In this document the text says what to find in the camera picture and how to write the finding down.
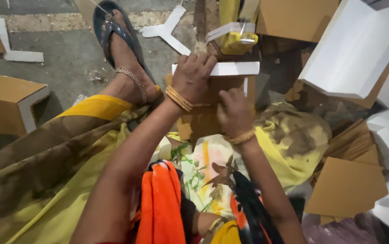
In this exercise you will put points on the person's foot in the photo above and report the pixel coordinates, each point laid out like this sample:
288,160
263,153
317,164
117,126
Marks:
126,64

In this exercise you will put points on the white L-shaped foam strip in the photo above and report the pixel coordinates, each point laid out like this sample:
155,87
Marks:
6,44

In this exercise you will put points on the brown cardboard piece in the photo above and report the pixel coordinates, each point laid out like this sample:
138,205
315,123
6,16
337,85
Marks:
206,118

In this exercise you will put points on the gold bangle on right wrist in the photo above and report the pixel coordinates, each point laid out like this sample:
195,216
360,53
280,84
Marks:
242,137

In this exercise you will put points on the orange and black scarf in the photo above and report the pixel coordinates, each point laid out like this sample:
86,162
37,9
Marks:
160,206

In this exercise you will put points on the yellow sari cloth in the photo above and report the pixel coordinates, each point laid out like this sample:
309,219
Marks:
55,162

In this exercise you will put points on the silver anklet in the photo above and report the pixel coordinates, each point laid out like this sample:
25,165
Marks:
135,79

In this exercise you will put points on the floral patterned cloth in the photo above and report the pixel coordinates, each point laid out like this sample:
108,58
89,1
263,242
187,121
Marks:
208,169

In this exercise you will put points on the blue sandal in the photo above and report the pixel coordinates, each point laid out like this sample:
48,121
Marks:
103,23

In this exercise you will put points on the white Y-shaped foam piece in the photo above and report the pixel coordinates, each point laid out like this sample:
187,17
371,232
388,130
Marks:
165,30

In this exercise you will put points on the square brown cardboard sheet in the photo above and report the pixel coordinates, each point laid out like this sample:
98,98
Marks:
347,188

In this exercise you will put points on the gold bangles on left wrist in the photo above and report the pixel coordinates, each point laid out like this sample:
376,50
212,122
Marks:
179,98

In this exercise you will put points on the person's left hand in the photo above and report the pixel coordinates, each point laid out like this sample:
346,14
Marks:
189,79

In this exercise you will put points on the yellow cutting machine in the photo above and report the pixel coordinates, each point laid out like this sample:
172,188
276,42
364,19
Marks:
237,40

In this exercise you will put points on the person's right hand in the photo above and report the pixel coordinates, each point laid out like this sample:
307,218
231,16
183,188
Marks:
237,117

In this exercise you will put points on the large brown cardboard sheet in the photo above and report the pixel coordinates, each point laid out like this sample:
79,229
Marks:
292,18

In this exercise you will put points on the person's right fingers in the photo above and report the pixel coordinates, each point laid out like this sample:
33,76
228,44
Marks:
225,97

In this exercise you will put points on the cardboard-covered foam box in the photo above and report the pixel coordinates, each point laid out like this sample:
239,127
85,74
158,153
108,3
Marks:
4,101

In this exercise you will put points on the large white foam block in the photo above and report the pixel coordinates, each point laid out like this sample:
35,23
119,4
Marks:
350,50

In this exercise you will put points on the stack of cardboard sheets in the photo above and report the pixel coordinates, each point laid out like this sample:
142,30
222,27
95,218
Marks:
353,142

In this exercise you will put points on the clear plastic bag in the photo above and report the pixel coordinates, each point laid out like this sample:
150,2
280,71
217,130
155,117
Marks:
336,232

